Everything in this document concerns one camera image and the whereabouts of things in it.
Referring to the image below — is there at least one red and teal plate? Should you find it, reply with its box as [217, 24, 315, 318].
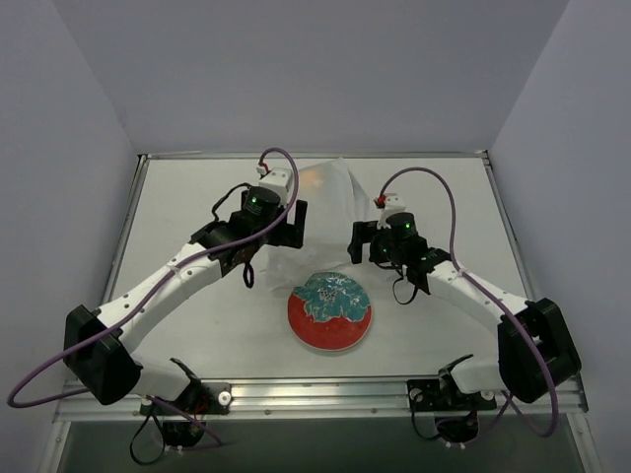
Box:
[287, 271, 373, 352]

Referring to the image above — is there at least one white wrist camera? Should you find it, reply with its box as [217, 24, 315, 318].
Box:
[374, 193, 406, 230]
[256, 165, 293, 201]

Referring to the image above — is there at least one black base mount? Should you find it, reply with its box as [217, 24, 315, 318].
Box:
[406, 377, 498, 449]
[128, 380, 233, 466]

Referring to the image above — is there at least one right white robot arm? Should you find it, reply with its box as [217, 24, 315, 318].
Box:
[347, 212, 582, 407]

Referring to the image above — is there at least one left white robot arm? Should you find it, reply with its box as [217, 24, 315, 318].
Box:
[63, 185, 308, 413]

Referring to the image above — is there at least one orange fake fruit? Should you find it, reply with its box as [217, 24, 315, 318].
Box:
[301, 169, 325, 193]

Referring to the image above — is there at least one aluminium front rail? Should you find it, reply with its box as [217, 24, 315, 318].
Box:
[53, 375, 588, 422]

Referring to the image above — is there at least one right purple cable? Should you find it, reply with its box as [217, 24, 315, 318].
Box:
[377, 167, 561, 438]

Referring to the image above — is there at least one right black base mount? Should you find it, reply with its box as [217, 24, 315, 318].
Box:
[406, 377, 498, 449]

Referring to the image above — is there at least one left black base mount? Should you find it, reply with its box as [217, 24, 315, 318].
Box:
[128, 380, 233, 466]

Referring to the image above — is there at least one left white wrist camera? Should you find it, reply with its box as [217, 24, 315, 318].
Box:
[256, 165, 293, 201]

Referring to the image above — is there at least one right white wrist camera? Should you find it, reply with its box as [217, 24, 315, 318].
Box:
[374, 193, 406, 230]

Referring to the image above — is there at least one white translucent plastic bag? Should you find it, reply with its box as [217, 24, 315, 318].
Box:
[262, 158, 370, 291]

